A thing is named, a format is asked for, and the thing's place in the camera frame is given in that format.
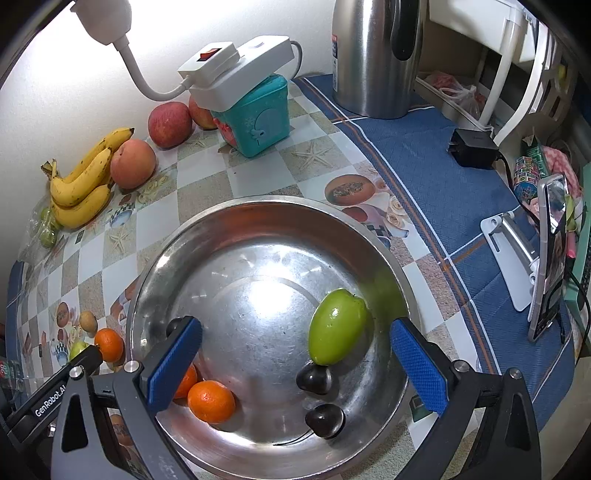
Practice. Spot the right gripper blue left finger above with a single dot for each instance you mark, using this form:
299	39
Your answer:
168	361

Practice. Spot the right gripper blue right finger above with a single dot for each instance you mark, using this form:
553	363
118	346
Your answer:
415	354

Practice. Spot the smaller orange tangerine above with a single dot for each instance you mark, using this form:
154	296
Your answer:
189	379

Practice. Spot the larger orange tangerine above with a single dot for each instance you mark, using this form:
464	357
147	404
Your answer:
211	402

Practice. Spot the orange tangerine with stem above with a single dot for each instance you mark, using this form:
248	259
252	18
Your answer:
110	345

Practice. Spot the green jujube fruit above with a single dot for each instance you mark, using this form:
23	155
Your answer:
76	348
336	326

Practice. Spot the brown longan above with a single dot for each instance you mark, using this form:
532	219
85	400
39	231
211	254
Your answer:
88	322

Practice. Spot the dark plum with stem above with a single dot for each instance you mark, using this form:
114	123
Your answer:
325	421

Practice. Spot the checkered fruit tablecloth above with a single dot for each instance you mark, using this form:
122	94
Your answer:
97	268

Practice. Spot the large steel basin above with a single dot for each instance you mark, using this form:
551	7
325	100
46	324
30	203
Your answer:
253	271

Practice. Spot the white phone stand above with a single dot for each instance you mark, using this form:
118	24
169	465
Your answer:
516	257

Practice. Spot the green box at edge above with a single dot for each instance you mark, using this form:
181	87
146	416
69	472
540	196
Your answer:
577	294

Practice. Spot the blue cloth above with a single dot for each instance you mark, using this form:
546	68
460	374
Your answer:
446	204

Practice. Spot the bag of green limes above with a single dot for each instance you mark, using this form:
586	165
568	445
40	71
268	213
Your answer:
42	229

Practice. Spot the yellow banana bunch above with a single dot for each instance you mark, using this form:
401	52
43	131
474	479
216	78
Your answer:
81	195

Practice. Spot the smartphone on stand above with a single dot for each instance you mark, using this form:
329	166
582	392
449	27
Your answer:
544	308

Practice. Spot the front red apple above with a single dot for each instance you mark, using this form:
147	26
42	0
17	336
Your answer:
132	164

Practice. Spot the red apple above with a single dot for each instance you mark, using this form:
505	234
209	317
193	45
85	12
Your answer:
201	116
169	124
132	164

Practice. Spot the black power adapter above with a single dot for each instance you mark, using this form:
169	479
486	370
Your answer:
473	149

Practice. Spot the middle red apple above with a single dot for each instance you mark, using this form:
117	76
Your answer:
169	124

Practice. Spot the right red apple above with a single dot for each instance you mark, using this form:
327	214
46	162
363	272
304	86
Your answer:
201	116

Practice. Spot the teal plastic box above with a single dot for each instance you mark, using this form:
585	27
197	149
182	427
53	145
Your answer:
259	120

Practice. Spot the pink plastic bag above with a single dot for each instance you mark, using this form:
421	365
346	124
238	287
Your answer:
466	97

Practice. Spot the white power strip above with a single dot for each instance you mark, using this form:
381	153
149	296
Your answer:
220	73

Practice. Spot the steel thermos jug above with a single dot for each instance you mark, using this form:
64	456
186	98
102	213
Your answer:
376	49

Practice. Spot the white wooden chair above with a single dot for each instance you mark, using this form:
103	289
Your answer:
509	29

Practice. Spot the white gooseneck lamp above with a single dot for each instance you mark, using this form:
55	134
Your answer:
108	22

